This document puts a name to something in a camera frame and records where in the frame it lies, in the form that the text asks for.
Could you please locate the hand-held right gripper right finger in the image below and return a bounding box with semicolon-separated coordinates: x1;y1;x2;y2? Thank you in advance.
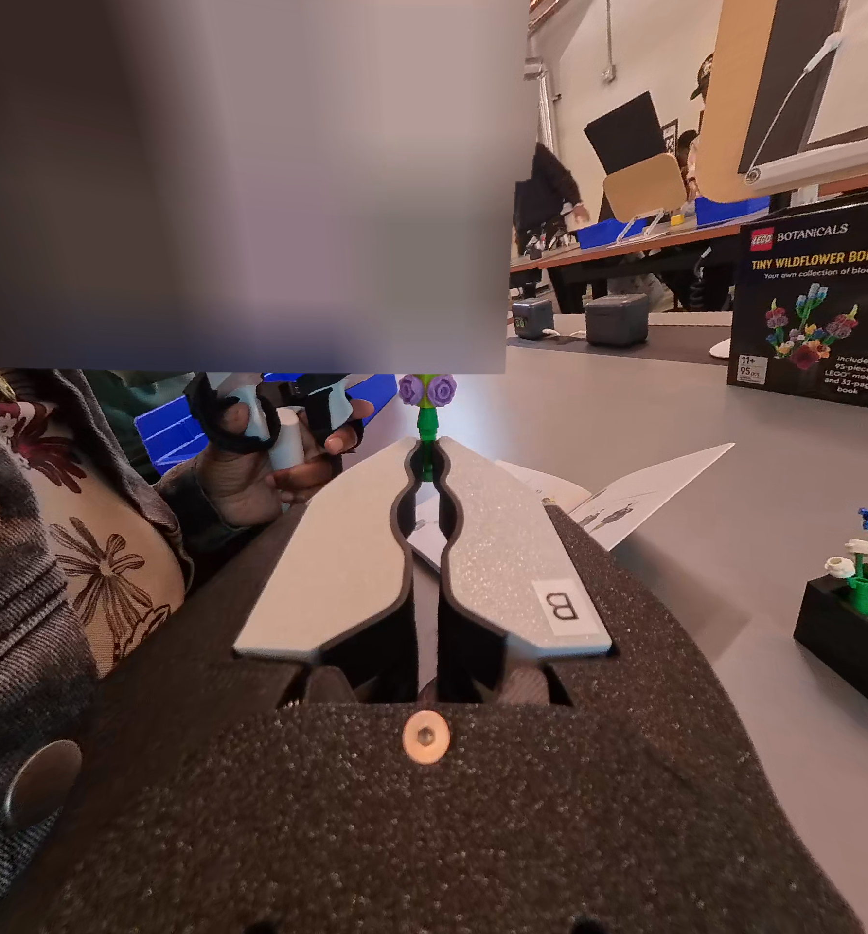
434;436;616;664

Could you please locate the white instruction booklet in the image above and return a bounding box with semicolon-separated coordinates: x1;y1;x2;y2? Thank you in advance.
412;441;737;572

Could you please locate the white toy flower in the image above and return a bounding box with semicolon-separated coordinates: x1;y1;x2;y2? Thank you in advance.
844;538;868;621
825;555;868;615

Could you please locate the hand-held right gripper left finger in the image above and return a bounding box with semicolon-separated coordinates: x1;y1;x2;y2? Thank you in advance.
233;436;416;666

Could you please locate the black toy planter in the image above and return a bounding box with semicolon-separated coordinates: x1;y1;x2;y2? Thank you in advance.
793;575;868;723

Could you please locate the small blue bin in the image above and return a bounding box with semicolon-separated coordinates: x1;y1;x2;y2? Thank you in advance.
696;194;772;229
575;217;697;251

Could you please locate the person's left hand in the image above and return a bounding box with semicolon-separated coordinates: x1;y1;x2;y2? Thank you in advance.
199;397;376;528

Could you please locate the pink purple toy flower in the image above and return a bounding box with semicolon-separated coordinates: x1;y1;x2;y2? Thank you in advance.
397;374;459;483

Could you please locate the black board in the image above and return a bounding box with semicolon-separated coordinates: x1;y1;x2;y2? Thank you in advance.
583;90;666;175

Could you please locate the grey desk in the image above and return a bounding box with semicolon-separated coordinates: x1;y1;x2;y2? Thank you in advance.
397;312;868;934

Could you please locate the grey cube socket with display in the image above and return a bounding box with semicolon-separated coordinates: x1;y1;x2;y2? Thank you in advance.
512;297;556;342

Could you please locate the black toy flower box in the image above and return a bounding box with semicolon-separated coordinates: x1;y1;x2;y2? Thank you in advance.
726;203;868;411

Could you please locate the person's clothed torso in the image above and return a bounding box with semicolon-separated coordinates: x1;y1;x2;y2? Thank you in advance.
0;367;195;934

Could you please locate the large blue bin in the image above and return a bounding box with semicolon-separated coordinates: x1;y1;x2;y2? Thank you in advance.
133;374;398;477

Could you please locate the long wooden table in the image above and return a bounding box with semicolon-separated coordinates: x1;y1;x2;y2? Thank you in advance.
510;219;743;274

